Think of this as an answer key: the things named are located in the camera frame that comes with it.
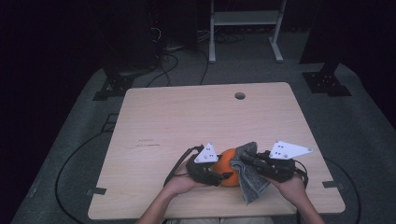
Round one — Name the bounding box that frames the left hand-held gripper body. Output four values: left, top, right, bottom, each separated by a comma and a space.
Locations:
185, 142, 224, 188

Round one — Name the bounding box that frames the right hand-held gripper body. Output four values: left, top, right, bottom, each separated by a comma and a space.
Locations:
261, 140, 314, 184

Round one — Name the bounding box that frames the orange plush toy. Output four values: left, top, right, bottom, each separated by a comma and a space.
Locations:
210, 147, 243, 188

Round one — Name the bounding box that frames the grey fluffy cloth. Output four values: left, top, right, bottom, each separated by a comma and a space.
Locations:
229, 141, 272, 205

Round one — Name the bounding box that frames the person's left hand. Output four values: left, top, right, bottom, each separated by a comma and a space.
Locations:
163, 163, 202, 196

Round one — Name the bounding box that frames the person's right hand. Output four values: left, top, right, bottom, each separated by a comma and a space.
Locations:
268, 173, 308, 208

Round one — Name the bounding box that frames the black tape strip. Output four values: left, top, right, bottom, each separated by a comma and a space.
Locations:
321, 180, 346, 189
86, 187, 107, 197

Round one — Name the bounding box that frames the black stand base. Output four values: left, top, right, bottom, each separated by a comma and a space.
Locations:
302, 60, 353, 98
92, 66, 135, 102

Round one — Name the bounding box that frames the white metal stand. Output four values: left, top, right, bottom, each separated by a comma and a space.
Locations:
208, 0, 288, 64

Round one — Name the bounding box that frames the dark equipment cabinet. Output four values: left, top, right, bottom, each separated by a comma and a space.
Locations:
101, 0, 161, 73

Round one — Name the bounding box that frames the right hand-held gripper black cable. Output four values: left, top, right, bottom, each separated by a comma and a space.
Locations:
293, 159, 310, 224

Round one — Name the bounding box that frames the black floor cable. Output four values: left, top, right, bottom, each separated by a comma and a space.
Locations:
54, 130, 117, 224
198, 48, 210, 86
145, 51, 180, 89
323, 157, 362, 224

